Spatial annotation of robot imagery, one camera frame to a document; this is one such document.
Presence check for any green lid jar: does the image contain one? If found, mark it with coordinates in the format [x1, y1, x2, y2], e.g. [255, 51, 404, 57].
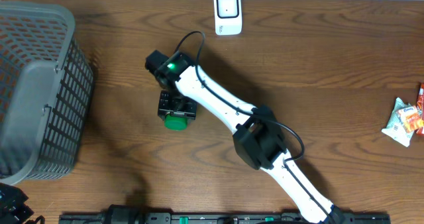
[164, 113, 188, 131]

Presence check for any mint green wipes pack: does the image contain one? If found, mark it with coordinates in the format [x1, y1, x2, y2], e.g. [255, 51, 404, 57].
[382, 97, 414, 147]

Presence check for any orange tissue pack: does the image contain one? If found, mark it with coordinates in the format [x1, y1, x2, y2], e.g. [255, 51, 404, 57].
[396, 106, 423, 133]

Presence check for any red Top chocolate bar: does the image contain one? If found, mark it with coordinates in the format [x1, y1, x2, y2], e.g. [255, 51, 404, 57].
[417, 83, 424, 121]

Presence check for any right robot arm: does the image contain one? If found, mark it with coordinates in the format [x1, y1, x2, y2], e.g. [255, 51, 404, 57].
[145, 50, 345, 223]

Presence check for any white barcode scanner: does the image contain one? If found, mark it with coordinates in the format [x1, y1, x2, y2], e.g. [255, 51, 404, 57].
[213, 0, 242, 36]

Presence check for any grey plastic basket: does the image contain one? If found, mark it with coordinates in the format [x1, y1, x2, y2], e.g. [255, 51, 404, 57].
[1, 1, 94, 185]

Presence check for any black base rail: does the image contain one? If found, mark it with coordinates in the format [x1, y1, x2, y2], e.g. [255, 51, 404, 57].
[58, 211, 392, 224]

